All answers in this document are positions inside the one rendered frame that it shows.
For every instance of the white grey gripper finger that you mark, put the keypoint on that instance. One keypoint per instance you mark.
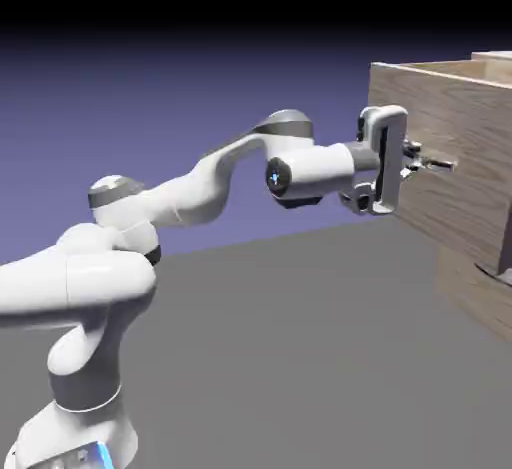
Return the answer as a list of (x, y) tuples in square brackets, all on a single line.
[(408, 171), (412, 148)]

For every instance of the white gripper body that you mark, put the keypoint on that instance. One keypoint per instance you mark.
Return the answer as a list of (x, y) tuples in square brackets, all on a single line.
[(394, 137)]

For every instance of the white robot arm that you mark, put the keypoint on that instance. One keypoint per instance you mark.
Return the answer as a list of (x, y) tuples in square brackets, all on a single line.
[(188, 193)]

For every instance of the light wood drawer front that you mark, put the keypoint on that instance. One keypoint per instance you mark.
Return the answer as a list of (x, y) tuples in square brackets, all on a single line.
[(448, 117)]

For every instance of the light wood cabinet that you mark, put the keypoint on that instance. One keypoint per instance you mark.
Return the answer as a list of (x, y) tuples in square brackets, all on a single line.
[(492, 56)]

